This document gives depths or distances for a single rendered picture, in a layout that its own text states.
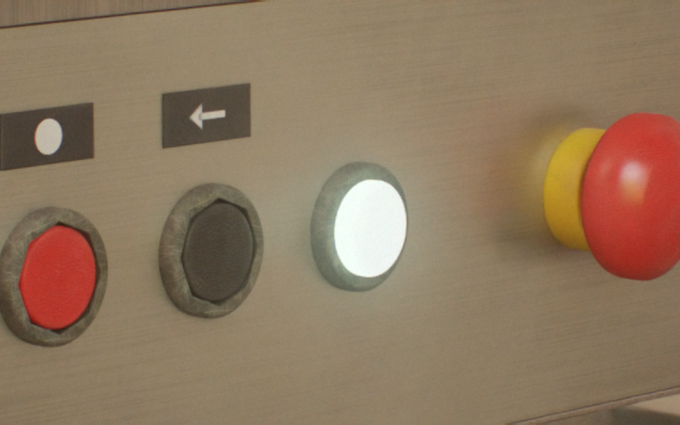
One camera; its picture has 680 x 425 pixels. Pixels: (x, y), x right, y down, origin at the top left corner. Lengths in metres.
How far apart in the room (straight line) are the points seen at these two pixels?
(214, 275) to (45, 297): 0.05
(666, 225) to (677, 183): 0.01
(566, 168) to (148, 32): 0.14
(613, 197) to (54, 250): 0.16
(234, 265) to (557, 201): 0.11
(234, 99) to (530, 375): 0.13
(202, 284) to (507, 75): 0.11
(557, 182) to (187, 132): 0.12
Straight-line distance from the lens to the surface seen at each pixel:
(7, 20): 0.91
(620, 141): 1.03
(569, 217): 1.04
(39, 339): 0.92
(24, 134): 0.92
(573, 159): 1.04
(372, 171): 0.99
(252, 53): 0.97
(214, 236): 0.96
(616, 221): 1.03
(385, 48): 1.00
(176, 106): 0.95
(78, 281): 0.93
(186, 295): 0.95
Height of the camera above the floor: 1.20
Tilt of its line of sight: 9 degrees down
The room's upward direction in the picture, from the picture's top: straight up
